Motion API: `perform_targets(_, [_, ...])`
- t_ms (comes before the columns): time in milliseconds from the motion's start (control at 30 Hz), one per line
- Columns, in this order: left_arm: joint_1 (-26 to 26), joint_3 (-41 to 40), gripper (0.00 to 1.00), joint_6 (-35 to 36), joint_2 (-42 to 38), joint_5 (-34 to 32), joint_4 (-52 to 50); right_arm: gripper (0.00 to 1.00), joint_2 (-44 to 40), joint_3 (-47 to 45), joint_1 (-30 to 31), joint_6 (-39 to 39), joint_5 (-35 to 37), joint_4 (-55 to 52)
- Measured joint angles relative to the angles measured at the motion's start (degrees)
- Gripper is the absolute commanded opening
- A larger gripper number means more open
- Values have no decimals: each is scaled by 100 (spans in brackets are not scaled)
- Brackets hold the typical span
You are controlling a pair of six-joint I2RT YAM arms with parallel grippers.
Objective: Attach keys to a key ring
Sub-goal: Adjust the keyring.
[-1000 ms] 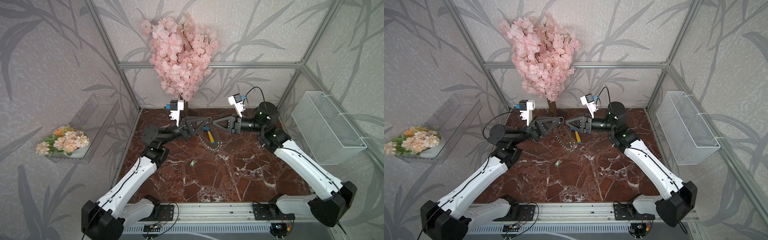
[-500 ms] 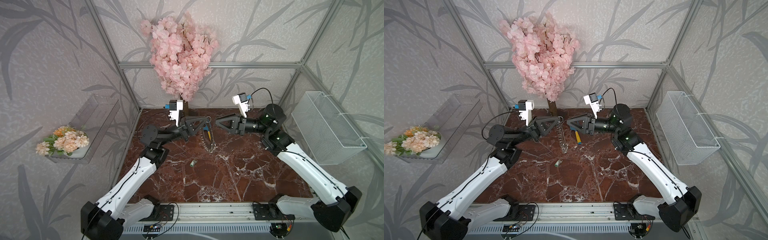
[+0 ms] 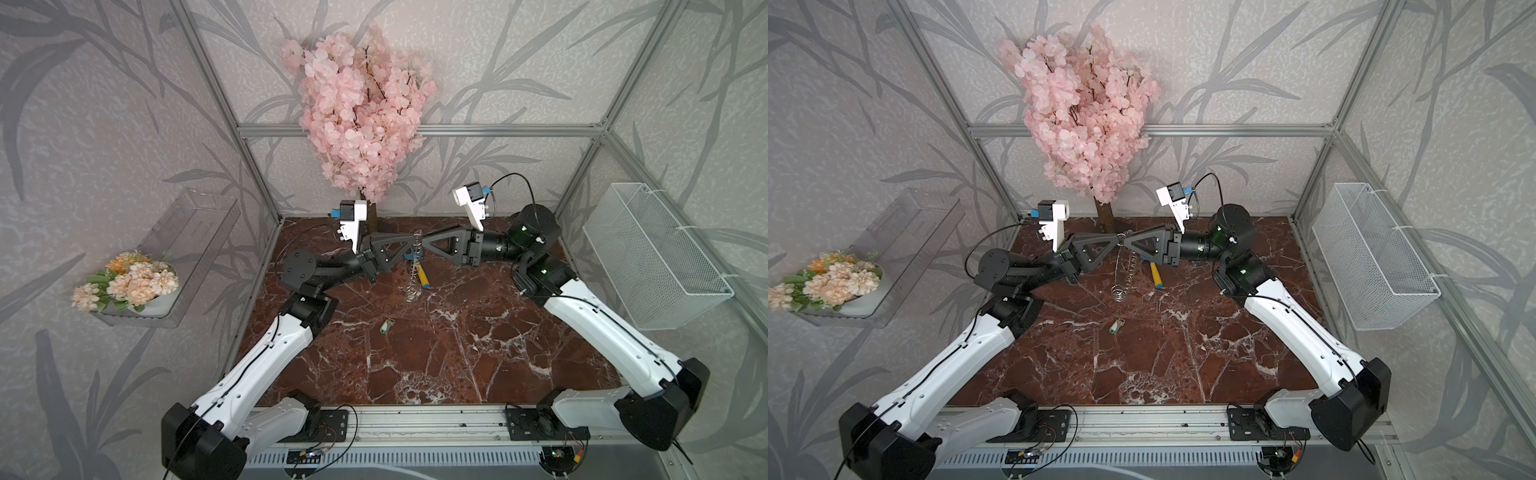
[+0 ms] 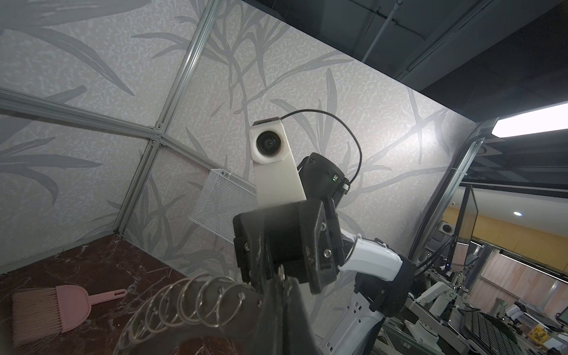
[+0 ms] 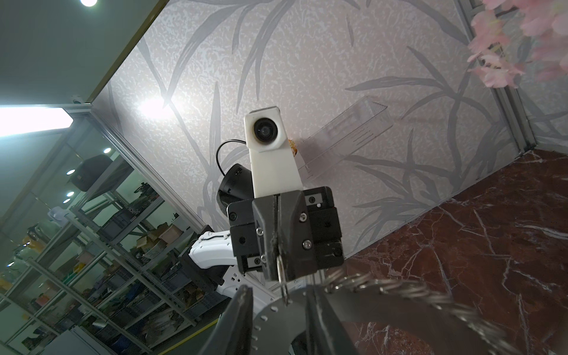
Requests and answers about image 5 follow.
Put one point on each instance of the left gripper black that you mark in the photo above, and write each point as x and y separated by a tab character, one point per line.
309	233

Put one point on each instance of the pink cherry blossom tree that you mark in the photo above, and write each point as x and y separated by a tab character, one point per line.
509	36

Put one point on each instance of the clear acrylic wall shelf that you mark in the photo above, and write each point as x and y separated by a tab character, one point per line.
349	132

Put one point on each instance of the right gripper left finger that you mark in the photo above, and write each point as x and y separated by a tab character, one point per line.
232	335

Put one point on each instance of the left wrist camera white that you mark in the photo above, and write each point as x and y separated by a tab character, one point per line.
273	167

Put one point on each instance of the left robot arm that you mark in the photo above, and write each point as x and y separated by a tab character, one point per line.
210	261

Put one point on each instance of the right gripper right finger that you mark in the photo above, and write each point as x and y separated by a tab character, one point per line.
325	333

